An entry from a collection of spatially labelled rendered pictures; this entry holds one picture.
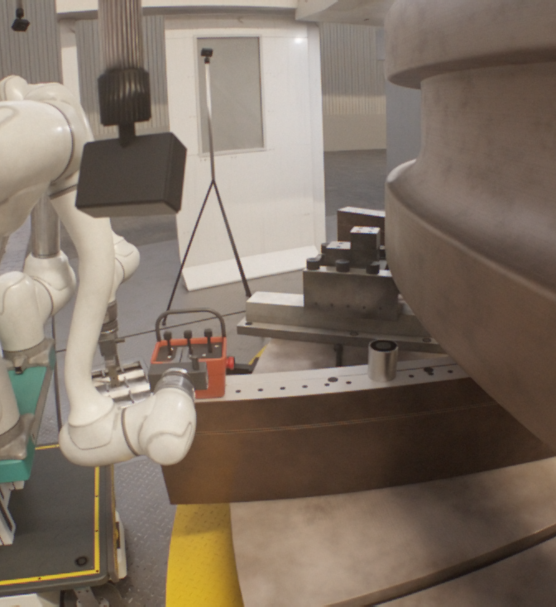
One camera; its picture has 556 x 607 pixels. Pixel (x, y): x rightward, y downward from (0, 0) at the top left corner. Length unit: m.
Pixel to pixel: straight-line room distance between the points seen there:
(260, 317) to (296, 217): 2.12
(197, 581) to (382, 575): 0.68
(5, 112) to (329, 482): 1.30
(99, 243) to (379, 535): 1.07
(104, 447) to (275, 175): 3.69
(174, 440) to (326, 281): 1.55
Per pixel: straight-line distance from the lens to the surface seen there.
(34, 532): 1.66
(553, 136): 1.04
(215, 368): 1.32
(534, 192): 1.09
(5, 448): 1.24
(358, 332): 2.47
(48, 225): 1.68
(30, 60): 14.56
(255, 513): 1.55
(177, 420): 0.94
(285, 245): 4.61
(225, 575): 1.80
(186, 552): 1.89
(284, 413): 1.39
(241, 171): 4.33
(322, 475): 1.54
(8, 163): 0.66
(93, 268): 0.87
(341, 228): 3.63
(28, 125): 0.70
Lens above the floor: 1.41
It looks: 22 degrees down
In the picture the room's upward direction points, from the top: 2 degrees counter-clockwise
